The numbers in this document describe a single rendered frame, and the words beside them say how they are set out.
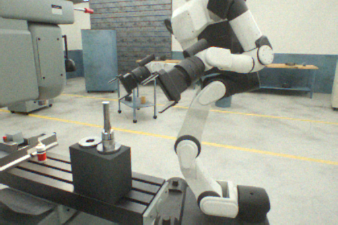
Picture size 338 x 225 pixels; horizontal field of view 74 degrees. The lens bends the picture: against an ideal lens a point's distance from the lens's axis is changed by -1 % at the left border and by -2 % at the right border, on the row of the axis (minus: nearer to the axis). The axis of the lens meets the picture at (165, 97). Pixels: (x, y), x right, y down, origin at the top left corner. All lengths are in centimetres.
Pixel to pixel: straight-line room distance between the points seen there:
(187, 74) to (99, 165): 46
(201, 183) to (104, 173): 64
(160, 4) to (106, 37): 276
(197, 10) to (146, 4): 812
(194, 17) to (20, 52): 68
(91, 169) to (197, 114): 57
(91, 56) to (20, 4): 632
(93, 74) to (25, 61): 636
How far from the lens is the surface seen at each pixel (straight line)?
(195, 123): 120
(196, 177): 134
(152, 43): 896
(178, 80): 75
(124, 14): 956
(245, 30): 99
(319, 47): 842
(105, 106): 86
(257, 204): 143
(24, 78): 95
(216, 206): 139
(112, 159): 86
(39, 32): 103
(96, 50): 718
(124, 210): 94
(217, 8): 99
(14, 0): 96
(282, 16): 828
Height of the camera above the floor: 156
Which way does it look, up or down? 14 degrees down
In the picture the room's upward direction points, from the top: straight up
